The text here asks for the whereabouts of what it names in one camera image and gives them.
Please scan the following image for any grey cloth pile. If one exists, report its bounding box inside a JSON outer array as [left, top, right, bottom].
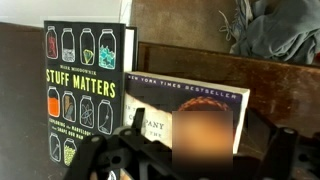
[[219, 0, 320, 65]]

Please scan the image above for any black Stuff Matters book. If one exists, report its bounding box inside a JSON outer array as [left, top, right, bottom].
[[44, 20, 138, 167]]

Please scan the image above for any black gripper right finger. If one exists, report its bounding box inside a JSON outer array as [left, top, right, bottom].
[[243, 108, 300, 180]]

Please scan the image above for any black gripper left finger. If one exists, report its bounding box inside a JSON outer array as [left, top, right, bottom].
[[63, 135, 111, 180]]

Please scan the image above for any dark wooden dresser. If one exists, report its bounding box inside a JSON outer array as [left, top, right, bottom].
[[0, 21, 320, 180]]

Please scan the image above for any paperback book with portrait cover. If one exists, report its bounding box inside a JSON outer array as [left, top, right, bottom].
[[124, 72, 250, 157]]

